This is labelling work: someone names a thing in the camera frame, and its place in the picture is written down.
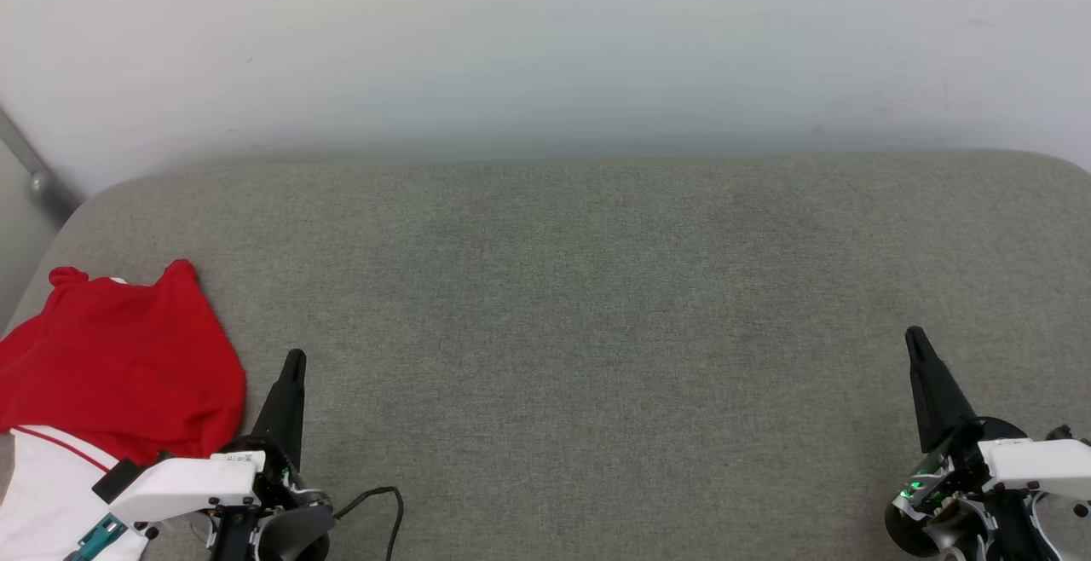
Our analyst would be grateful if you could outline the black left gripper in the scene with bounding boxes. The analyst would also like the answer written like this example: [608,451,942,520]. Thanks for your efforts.
[207,348,338,561]

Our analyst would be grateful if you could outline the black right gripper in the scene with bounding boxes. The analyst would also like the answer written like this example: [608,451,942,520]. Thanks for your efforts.
[885,326,1091,561]

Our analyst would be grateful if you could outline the red and white shirt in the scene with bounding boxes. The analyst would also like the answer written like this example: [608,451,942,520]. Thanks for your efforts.
[0,258,248,561]

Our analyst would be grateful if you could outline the grey fabric sofa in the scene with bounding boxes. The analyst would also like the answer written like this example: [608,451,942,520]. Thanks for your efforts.
[0,147,1091,561]

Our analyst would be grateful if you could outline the grey metal pole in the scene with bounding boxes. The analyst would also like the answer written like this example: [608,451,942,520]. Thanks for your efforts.
[0,107,83,226]

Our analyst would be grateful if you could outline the thin black cable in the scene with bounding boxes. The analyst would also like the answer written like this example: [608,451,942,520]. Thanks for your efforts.
[334,486,405,561]

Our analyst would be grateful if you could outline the teal cable connector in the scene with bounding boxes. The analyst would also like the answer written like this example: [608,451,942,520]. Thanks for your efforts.
[64,514,129,561]

